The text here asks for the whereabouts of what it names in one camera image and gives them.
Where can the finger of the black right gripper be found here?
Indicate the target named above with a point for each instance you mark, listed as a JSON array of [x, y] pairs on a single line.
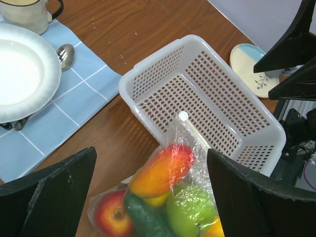
[[301, 85], [296, 47]]

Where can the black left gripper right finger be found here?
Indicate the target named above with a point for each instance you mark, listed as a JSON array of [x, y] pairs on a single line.
[[251, 204]]

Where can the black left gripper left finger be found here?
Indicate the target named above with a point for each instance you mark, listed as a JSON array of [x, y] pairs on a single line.
[[48, 202]]

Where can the clear zip top bag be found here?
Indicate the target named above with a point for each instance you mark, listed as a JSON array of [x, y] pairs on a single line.
[[182, 131]]

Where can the red orange fake mango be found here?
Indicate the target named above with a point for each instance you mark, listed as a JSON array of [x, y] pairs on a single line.
[[160, 173]]

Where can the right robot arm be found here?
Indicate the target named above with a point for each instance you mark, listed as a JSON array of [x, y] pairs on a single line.
[[299, 130]]

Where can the yellow orange fake fruit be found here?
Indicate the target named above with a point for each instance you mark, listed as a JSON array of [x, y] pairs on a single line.
[[215, 229]]

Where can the green fake apple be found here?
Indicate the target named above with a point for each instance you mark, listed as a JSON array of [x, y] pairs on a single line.
[[190, 211]]

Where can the red fake apple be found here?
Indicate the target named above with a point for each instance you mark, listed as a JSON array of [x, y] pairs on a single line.
[[111, 216]]

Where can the dark green fake cucumber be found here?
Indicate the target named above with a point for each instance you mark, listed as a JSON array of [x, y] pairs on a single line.
[[147, 221]]

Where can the cream and blue saucer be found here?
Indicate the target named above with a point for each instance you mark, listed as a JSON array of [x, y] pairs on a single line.
[[243, 57]]

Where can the white perforated plastic basket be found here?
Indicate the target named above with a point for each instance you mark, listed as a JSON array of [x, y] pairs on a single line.
[[189, 75]]

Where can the blue checkered placemat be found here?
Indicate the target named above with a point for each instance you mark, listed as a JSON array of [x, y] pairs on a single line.
[[84, 90]]

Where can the white round plate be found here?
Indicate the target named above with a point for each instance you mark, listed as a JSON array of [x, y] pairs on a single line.
[[30, 72]]

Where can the metal spoon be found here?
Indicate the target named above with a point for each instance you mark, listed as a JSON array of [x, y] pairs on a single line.
[[66, 55]]

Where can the cream enamel mug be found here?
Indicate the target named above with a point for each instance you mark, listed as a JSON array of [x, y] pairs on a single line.
[[29, 14]]

